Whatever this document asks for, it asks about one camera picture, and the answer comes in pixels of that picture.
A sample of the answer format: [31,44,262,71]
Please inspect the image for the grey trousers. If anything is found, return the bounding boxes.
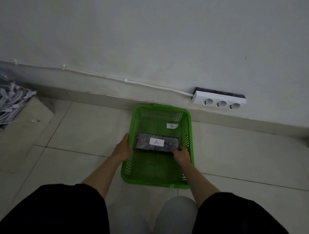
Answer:
[107,195,199,234]

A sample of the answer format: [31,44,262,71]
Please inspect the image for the white power strip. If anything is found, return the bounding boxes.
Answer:
[191,87,247,110]

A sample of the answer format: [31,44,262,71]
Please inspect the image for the white wall cable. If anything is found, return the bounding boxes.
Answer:
[0,58,194,97]

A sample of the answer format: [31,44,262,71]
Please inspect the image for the person's right hand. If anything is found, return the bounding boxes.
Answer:
[171,145,192,170]

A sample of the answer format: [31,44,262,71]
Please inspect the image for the black left sleeve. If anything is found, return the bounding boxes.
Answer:
[0,184,110,234]

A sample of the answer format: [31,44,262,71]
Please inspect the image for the person's left forearm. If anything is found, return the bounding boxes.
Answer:
[81,156,124,199]

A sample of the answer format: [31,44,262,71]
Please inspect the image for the bundle of white cables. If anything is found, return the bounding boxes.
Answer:
[0,82,37,125]

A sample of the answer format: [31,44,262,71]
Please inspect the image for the person's right forearm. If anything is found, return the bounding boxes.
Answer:
[178,163,221,209]

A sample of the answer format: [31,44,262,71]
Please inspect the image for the person's left hand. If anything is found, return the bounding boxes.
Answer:
[111,133,134,162]

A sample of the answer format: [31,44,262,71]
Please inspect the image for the green plastic basket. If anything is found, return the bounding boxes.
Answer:
[120,103,195,190]

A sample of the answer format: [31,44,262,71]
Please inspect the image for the dark block labelled A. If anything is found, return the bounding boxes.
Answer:
[134,132,180,153]

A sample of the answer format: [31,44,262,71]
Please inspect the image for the cardboard box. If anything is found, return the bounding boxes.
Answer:
[0,96,55,174]

